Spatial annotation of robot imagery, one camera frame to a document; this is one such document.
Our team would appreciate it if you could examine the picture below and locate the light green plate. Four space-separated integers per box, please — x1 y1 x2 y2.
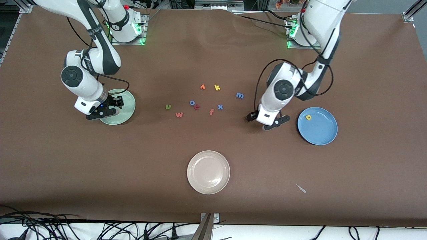
99 88 136 126

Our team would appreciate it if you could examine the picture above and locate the blue plate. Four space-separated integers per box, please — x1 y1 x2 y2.
297 107 338 146

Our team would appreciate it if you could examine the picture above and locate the brown table cover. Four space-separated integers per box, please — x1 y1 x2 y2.
0 6 427 228

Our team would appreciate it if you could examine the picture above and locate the beige plate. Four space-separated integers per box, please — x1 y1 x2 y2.
187 150 231 195

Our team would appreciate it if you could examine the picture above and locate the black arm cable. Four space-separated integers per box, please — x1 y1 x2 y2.
66 0 130 97
254 20 335 114

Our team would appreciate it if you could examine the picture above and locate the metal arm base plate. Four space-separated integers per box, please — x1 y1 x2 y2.
286 18 321 50
111 13 148 46

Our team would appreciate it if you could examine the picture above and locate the black cable on table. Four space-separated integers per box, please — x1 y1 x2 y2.
234 9 294 29

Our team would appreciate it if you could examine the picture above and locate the metal frame rail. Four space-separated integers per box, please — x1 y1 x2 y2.
194 0 244 10

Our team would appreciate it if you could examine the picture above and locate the metal table bracket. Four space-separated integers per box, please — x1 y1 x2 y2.
192 213 220 240

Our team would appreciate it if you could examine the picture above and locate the black cable tangle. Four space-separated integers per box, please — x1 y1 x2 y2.
0 205 200 240

